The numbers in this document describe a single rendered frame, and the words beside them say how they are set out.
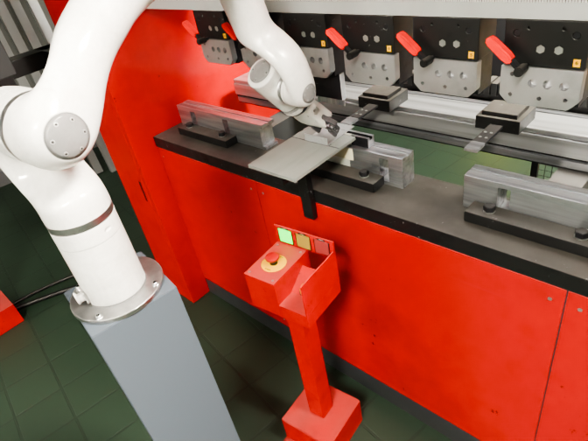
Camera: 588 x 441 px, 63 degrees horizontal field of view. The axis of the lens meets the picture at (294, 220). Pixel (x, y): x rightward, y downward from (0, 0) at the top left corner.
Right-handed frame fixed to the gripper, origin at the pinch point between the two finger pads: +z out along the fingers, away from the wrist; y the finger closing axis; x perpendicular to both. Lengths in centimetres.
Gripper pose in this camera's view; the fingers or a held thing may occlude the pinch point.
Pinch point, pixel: (325, 128)
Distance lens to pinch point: 142.6
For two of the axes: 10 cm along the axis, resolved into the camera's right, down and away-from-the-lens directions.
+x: -4.0, 9.2, -0.4
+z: 5.6, 2.8, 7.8
